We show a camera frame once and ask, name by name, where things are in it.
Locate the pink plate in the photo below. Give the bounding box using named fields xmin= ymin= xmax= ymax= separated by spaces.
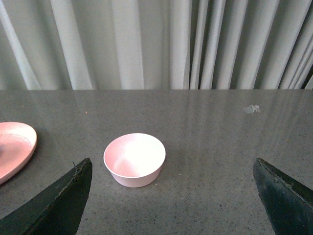
xmin=0 ymin=122 xmax=37 ymax=184

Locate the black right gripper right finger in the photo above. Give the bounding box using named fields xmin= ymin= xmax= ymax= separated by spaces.
xmin=253 ymin=158 xmax=313 ymax=235

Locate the light pink bowl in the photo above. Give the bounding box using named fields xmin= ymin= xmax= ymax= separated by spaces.
xmin=103 ymin=133 xmax=166 ymax=188

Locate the white curtain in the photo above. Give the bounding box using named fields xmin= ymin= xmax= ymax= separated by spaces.
xmin=0 ymin=0 xmax=313 ymax=90

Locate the crumpled clear tape piece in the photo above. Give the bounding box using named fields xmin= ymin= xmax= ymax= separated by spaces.
xmin=243 ymin=105 xmax=261 ymax=114

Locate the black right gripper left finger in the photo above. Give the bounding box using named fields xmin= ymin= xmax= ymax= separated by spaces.
xmin=0 ymin=158 xmax=92 ymax=235

